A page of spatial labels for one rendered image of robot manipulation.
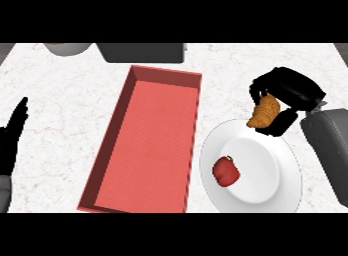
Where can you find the grey round bowl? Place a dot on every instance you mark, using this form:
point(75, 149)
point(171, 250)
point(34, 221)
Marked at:
point(68, 48)

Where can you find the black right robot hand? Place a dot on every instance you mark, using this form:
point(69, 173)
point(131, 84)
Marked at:
point(295, 87)

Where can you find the white round plate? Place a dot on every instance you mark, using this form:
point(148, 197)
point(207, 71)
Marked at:
point(254, 166)

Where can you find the dark grey appliance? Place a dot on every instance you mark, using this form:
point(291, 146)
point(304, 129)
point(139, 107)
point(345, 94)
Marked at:
point(142, 52)

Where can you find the golden brown croissant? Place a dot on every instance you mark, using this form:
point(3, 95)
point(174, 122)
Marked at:
point(266, 112)

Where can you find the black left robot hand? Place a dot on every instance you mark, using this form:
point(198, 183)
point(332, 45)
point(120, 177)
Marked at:
point(9, 140)

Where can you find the red cardboard box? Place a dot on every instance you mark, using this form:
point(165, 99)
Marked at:
point(148, 143)

